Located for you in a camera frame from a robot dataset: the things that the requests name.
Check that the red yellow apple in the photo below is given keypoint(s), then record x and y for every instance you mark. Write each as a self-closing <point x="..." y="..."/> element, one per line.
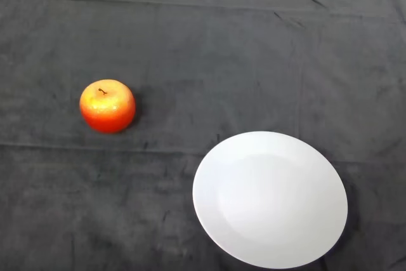
<point x="108" y="112"/>

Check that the white round plate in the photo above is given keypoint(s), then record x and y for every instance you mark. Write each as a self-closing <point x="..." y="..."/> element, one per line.
<point x="269" y="201"/>

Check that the black cloth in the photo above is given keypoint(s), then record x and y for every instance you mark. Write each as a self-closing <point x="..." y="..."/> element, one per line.
<point x="190" y="61"/>

